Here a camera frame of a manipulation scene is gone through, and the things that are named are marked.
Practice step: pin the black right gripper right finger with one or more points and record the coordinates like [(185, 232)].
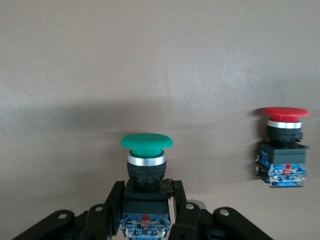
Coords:
[(190, 222)]

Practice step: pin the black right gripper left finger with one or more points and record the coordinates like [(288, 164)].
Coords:
[(100, 220)]

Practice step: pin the green mushroom push button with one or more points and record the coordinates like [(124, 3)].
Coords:
[(146, 145)]

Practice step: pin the red mushroom push button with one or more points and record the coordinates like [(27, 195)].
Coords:
[(285, 155)]

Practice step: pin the brown table mat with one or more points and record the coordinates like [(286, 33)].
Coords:
[(160, 62)]

